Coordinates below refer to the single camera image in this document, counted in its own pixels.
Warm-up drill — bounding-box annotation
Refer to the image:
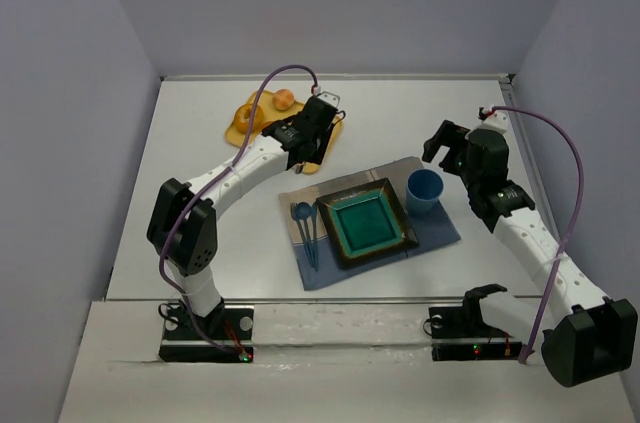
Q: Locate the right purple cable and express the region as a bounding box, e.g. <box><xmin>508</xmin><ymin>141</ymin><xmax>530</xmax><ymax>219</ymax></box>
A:
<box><xmin>517</xmin><ymin>105</ymin><xmax>585</xmax><ymax>363</ymax></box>

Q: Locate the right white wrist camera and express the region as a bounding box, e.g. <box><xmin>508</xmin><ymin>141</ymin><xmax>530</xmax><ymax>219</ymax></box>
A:
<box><xmin>476</xmin><ymin>107</ymin><xmax>510</xmax><ymax>135</ymax></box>

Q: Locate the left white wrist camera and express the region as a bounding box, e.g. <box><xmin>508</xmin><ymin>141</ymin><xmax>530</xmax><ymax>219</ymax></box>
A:
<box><xmin>313</xmin><ymin>87</ymin><xmax>341</xmax><ymax>108</ymax></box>

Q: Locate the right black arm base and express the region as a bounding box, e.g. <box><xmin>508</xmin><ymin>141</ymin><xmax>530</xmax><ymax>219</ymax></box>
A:
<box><xmin>422</xmin><ymin>283</ymin><xmax>523</xmax><ymax>362</ymax></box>

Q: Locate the blue plastic spoon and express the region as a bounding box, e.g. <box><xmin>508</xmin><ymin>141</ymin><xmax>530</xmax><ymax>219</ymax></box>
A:
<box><xmin>293</xmin><ymin>202</ymin><xmax>318</xmax><ymax>270</ymax></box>

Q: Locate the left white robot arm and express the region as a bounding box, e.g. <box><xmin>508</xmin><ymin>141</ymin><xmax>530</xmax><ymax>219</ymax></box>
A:
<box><xmin>147</xmin><ymin>92</ymin><xmax>340</xmax><ymax>339</ymax></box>

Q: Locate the filled sandwich bun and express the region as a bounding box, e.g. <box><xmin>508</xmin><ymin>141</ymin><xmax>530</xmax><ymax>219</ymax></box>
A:
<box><xmin>259</xmin><ymin>121</ymin><xmax>275</xmax><ymax>132</ymax></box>

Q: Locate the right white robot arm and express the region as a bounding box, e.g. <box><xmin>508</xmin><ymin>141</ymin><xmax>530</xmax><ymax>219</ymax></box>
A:
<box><xmin>422</xmin><ymin>113</ymin><xmax>638</xmax><ymax>387</ymax></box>

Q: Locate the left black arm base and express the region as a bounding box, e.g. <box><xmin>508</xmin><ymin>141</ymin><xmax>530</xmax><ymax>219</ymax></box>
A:
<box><xmin>158</xmin><ymin>301</ymin><xmax>254</xmax><ymax>364</ymax></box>

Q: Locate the metal table edge rail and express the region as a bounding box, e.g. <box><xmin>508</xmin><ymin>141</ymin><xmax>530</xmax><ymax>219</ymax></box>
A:
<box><xmin>160</xmin><ymin>73</ymin><xmax>512</xmax><ymax>84</ymax></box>

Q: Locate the round bread roll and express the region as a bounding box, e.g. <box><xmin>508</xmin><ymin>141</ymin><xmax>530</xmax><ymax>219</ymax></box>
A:
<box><xmin>272</xmin><ymin>89</ymin><xmax>295</xmax><ymax>111</ymax></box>

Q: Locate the purple cable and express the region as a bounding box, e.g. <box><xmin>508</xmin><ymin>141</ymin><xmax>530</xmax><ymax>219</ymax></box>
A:
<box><xmin>157</xmin><ymin>64</ymin><xmax>321</xmax><ymax>359</ymax></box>
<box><xmin>517</xmin><ymin>105</ymin><xmax>585</xmax><ymax>363</ymax></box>

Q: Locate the square teal ceramic plate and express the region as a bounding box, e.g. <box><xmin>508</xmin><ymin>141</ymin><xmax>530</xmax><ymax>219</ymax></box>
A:
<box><xmin>316</xmin><ymin>178</ymin><xmax>419</xmax><ymax>270</ymax></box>

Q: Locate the yellow plastic tray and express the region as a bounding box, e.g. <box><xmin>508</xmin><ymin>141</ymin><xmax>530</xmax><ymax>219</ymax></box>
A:
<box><xmin>224</xmin><ymin>90</ymin><xmax>344</xmax><ymax>175</ymax></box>

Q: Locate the orange bagel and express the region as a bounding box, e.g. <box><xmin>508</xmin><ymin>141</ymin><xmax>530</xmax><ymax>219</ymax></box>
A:
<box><xmin>233</xmin><ymin>104</ymin><xmax>265</xmax><ymax>134</ymax></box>

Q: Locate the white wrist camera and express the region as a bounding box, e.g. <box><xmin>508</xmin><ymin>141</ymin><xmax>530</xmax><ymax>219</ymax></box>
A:
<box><xmin>313</xmin><ymin>87</ymin><xmax>341</xmax><ymax>108</ymax></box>
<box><xmin>476</xmin><ymin>107</ymin><xmax>510</xmax><ymax>135</ymax></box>

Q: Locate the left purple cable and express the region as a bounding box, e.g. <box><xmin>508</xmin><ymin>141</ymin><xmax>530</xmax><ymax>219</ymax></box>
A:
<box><xmin>157</xmin><ymin>64</ymin><xmax>321</xmax><ymax>359</ymax></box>

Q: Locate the blue beige cloth placemat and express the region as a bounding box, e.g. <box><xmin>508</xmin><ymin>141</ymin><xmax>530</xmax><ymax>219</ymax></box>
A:
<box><xmin>279</xmin><ymin>157</ymin><xmax>460</xmax><ymax>291</ymax></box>

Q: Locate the blue plastic cup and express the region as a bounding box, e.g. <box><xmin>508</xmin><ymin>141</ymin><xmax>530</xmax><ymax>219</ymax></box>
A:
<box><xmin>406</xmin><ymin>168</ymin><xmax>444</xmax><ymax>217</ymax></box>

